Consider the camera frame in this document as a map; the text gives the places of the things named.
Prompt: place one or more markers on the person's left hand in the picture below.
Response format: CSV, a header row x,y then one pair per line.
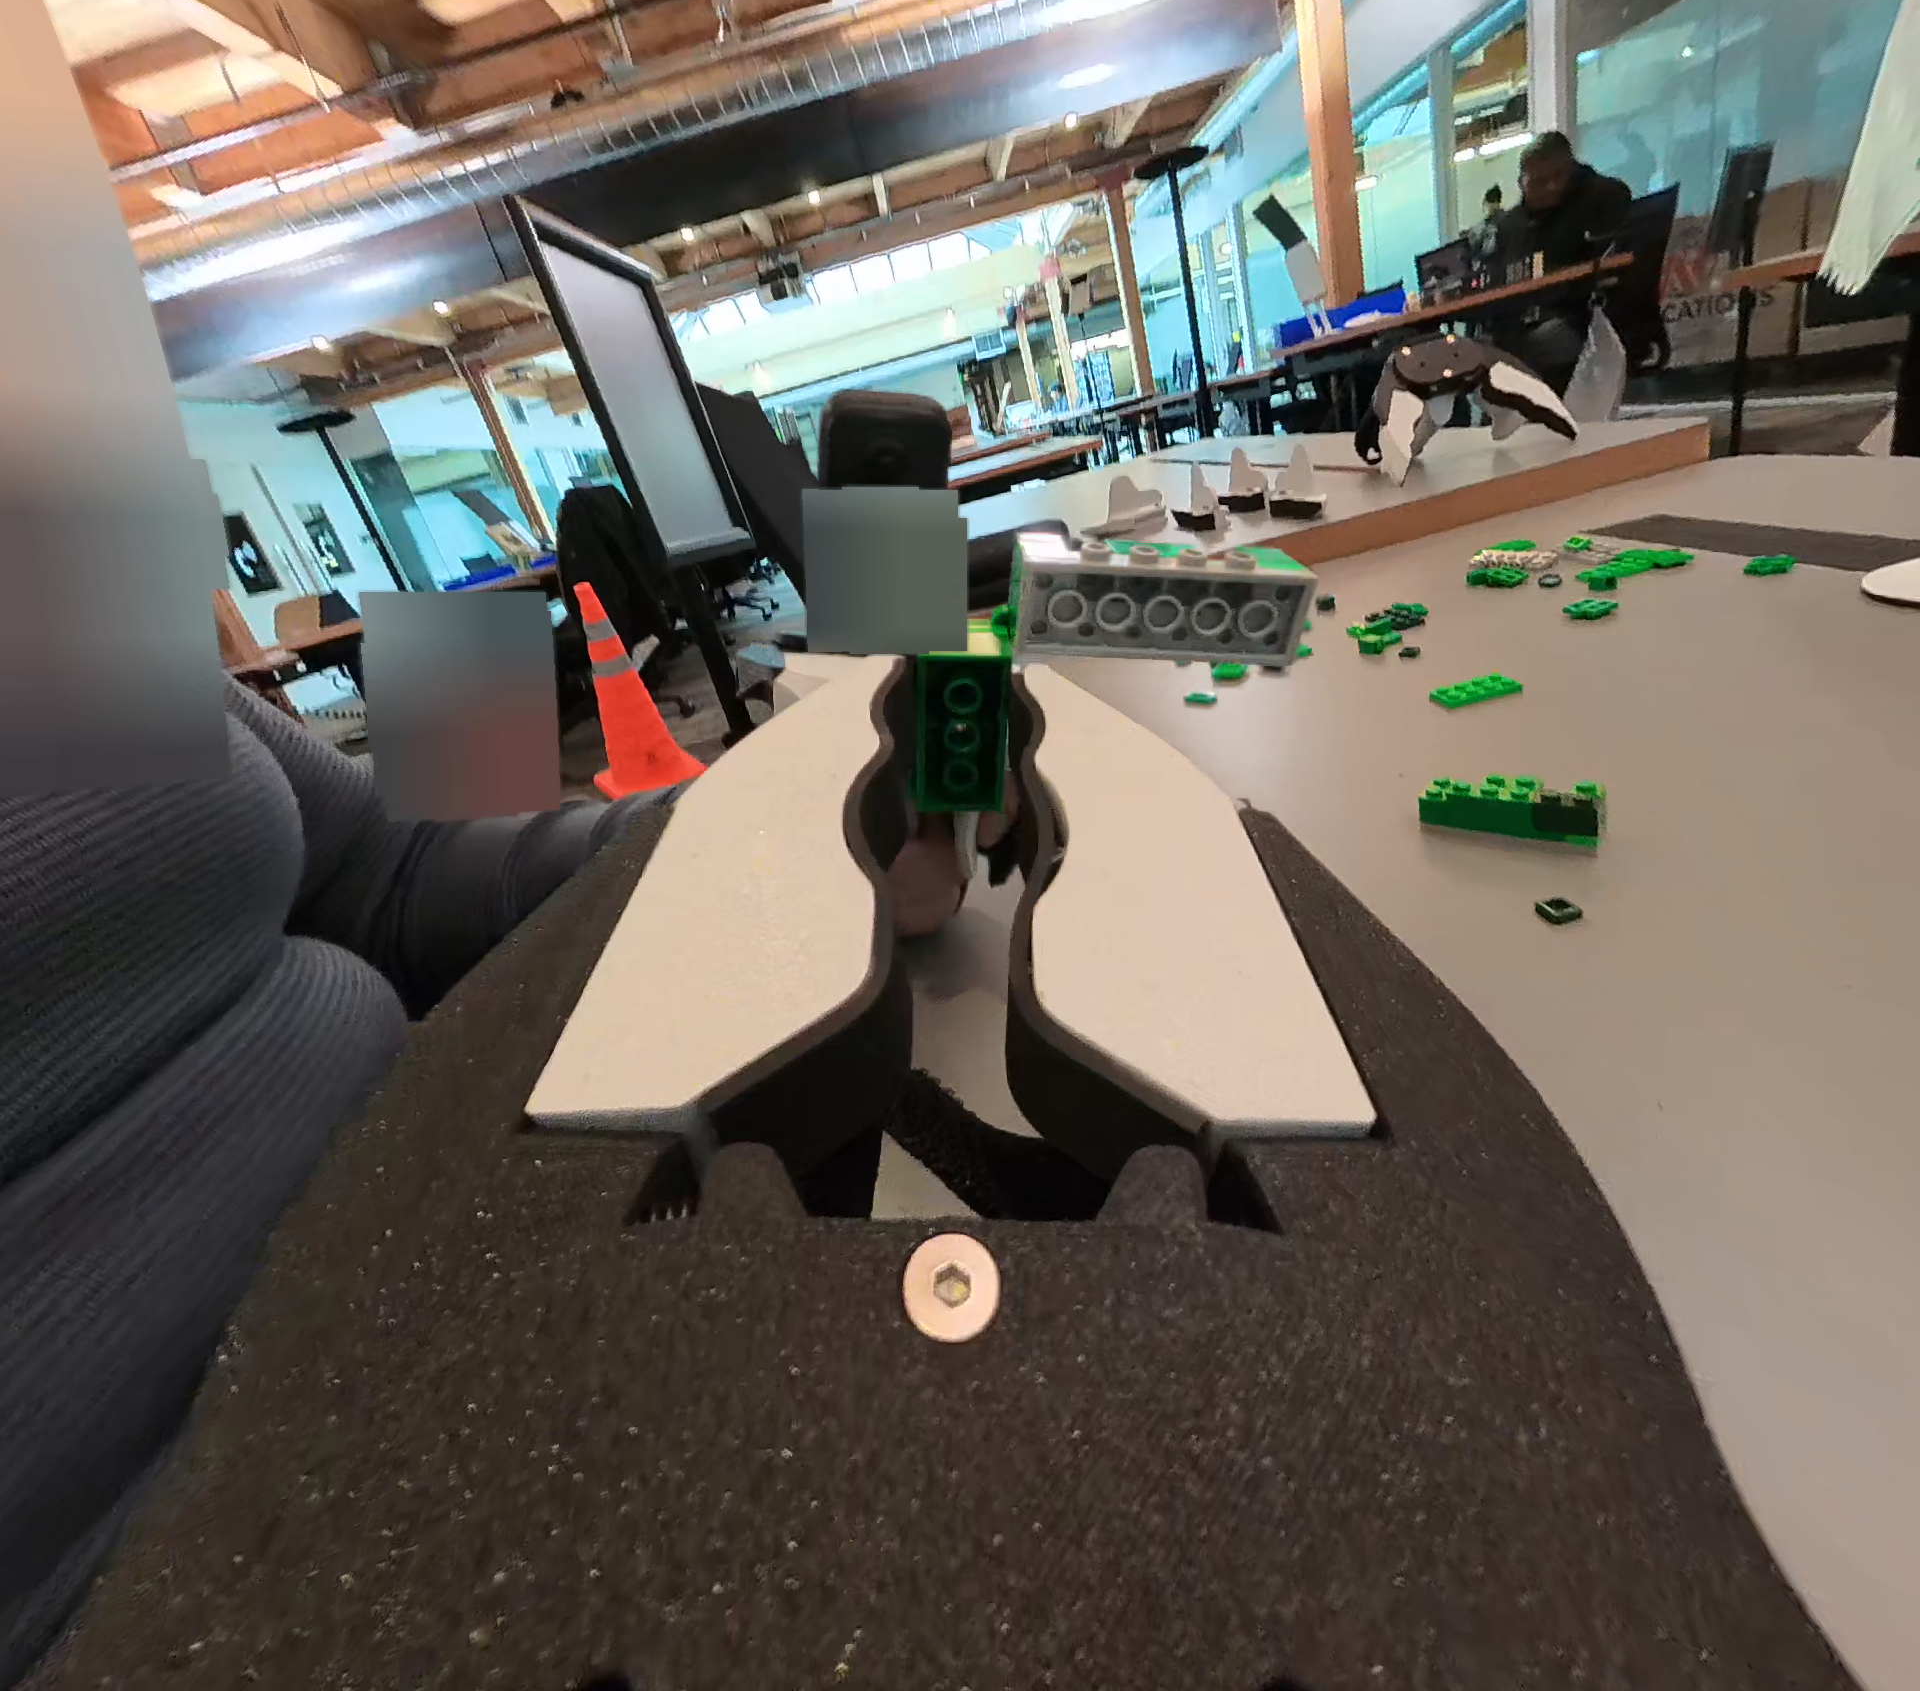
x,y
928,895

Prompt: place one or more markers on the green toy brick stack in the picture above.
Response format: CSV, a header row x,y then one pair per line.
x,y
960,732

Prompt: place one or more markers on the black slanted display back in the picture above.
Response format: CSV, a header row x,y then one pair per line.
x,y
749,476

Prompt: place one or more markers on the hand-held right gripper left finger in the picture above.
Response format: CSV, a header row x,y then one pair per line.
x,y
719,924

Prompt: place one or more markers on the office chair with dark jacket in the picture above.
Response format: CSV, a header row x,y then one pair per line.
x,y
600,580

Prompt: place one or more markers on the black desk mat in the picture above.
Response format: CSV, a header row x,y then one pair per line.
x,y
1770,540

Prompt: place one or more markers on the green and black brick wall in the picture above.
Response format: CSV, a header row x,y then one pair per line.
x,y
1500,809

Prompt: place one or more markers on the black framed display screen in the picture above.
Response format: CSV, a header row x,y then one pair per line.
x,y
636,399

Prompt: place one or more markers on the grey and green brick plate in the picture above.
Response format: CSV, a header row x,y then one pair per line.
x,y
1155,611

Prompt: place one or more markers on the silver ventilation duct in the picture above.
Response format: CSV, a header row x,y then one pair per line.
x,y
975,37

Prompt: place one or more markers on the blue storage bin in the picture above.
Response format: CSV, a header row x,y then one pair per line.
x,y
1351,305

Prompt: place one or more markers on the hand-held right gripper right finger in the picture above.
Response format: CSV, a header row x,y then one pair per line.
x,y
1185,939

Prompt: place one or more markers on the black and white claw device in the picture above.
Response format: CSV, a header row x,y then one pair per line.
x,y
1449,368

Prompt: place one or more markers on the black floor lamp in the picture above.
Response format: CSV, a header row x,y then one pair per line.
x,y
338,476

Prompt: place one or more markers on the orange traffic cone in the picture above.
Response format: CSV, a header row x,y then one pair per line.
x,y
629,717

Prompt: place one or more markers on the person's left forearm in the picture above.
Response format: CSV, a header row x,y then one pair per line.
x,y
495,849

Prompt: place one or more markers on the wooden work table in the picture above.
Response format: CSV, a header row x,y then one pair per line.
x,y
1500,292

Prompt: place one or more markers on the white round plate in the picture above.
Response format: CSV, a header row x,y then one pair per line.
x,y
1893,583

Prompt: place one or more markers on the person's grey sweater torso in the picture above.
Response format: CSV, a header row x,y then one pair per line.
x,y
148,1046

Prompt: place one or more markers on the flat green brick plate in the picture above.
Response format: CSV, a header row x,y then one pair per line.
x,y
1479,691

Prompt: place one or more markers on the scatter of small green bricks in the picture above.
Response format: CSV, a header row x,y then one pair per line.
x,y
1641,561

